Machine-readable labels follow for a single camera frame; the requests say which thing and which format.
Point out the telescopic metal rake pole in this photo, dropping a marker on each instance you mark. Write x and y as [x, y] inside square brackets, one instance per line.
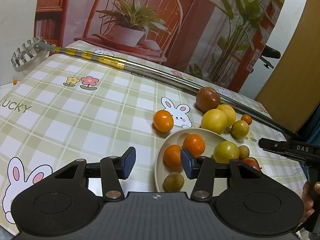
[30, 52]

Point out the yellow-green small citrus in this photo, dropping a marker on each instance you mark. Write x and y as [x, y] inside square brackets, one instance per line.
[240, 129]

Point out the orange mandarin on plate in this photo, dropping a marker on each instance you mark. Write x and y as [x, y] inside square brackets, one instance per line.
[172, 156]

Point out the beige round plate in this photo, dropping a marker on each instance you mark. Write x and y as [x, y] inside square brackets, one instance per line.
[211, 139]

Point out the tiny orange mandarin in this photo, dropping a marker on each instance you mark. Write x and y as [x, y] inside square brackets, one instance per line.
[247, 118]

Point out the brown kiwi on plate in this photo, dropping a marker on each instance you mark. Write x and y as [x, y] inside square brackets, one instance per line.
[173, 182]

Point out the printed backdrop poster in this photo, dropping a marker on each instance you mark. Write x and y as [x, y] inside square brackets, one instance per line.
[216, 40]

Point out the right hand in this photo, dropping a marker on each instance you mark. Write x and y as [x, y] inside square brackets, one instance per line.
[307, 201]

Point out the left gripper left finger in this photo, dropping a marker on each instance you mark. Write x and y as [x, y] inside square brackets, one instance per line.
[111, 170]

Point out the orange mandarin on table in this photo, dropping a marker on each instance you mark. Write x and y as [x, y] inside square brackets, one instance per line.
[163, 121]

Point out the wooden door panel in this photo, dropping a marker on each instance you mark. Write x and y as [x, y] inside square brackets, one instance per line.
[291, 94]

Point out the large yellow citrus front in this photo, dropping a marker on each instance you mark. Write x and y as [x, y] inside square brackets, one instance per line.
[214, 120]

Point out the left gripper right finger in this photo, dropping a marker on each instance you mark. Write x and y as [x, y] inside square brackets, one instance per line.
[204, 170]

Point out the dark red apple rear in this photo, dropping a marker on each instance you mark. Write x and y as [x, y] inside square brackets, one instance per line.
[207, 98]

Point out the yellow citrus rear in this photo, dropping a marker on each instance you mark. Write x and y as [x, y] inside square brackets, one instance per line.
[229, 112]

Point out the small brown fruit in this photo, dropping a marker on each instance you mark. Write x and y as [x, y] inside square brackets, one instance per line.
[243, 152]

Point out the yellow-green fruit on plate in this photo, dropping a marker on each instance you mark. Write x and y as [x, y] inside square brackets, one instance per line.
[225, 151]

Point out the checked bunny tablecloth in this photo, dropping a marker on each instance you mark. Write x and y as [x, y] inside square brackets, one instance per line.
[68, 108]

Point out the red apple on plate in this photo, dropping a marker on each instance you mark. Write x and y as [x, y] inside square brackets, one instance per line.
[252, 162]

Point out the black exercise bike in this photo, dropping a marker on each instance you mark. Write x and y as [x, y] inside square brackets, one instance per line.
[269, 52]

